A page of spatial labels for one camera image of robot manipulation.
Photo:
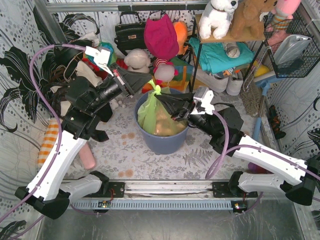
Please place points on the silver foil pouch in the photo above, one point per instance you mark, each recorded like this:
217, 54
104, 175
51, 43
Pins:
291, 48

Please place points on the white sneaker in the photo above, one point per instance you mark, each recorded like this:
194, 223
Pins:
235, 82

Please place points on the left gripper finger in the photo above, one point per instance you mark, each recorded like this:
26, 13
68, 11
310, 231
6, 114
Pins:
126, 72
134, 81

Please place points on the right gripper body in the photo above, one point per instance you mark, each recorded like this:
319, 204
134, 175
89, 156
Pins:
186, 109

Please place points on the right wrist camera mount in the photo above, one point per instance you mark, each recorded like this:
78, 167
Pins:
202, 99

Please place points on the grey small plush ball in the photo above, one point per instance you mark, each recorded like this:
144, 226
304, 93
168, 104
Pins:
232, 50

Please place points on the orange checked towel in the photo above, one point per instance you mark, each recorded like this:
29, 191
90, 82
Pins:
48, 142

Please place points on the black wire basket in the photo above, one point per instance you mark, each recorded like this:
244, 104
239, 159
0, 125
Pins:
306, 62

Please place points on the pink plush toy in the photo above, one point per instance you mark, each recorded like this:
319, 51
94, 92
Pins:
283, 13

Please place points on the brown teddy bear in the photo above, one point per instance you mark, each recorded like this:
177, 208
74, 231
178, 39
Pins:
247, 15

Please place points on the red cloth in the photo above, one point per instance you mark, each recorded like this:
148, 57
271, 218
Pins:
103, 74

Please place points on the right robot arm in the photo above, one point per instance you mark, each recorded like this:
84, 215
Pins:
293, 177

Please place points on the teal folded cloth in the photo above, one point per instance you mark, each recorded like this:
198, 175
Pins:
214, 59

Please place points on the metal mounting rail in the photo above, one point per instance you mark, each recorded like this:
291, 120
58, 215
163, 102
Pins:
165, 195

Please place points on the black hat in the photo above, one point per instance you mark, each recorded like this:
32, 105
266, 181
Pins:
63, 55

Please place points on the blue-grey trash bin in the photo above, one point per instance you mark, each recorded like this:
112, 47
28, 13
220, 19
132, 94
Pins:
160, 145

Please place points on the crumpled brown paper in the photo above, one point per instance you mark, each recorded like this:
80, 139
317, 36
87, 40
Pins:
165, 126

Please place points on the magenta cloth bag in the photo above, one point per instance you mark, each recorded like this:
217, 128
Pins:
160, 38

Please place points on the white plush dog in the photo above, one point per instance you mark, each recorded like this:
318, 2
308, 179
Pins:
216, 18

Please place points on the white fluffy plush lamb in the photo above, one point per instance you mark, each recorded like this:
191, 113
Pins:
138, 60

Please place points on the colourful printed cloth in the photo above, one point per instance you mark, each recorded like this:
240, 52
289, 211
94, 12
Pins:
103, 46

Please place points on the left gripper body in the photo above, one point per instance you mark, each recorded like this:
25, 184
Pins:
124, 84

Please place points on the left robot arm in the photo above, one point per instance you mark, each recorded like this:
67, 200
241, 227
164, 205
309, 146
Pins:
46, 193

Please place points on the pink glasses case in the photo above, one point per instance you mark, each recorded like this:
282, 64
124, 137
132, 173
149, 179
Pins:
87, 158

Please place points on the green trash bag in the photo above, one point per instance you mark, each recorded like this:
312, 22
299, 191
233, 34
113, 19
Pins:
147, 112

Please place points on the cream canvas tote bag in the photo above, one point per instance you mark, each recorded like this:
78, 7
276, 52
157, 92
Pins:
72, 70

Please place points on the rainbow striped cloth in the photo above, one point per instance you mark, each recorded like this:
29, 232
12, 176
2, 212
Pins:
181, 81

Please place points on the black leather handbag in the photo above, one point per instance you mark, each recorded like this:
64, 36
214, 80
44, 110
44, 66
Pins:
130, 36

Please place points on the orange plush toy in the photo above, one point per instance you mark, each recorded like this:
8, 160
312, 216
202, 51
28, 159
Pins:
181, 30

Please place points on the pink white plush doll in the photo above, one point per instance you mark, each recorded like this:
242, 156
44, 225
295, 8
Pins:
164, 71

